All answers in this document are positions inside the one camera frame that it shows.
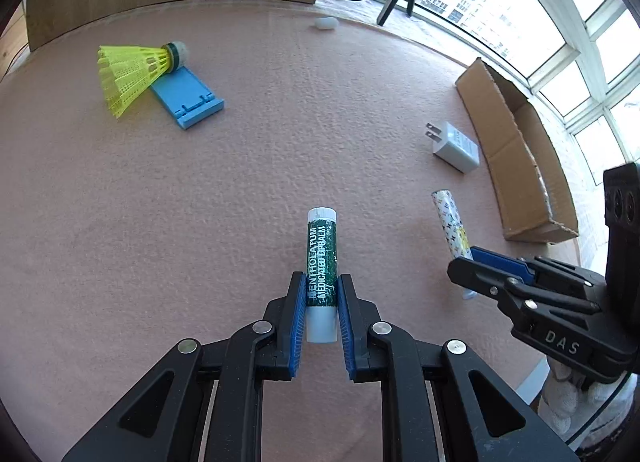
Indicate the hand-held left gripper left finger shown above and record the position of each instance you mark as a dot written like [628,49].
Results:
[298,322]

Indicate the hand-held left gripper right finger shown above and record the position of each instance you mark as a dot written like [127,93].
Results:
[346,327]

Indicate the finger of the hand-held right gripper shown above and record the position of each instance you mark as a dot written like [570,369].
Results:
[500,259]
[475,274]

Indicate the white patterned lighter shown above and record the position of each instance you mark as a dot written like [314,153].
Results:
[450,222]

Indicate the cardboard box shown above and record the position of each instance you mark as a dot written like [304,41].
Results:
[520,192]

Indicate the green lip balm stick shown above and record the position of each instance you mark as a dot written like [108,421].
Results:
[322,252]

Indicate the white plug charger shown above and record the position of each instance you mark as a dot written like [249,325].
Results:
[457,149]

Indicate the blue plastic phone stand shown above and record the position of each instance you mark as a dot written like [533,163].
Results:
[185,97]

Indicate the yellow plastic shuttlecock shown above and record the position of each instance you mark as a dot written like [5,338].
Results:
[130,74]

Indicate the person's right hand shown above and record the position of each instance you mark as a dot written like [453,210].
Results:
[565,397]

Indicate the pink table cloth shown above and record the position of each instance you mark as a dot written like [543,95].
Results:
[200,217]

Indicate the small white object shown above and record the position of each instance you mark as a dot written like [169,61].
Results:
[325,23]

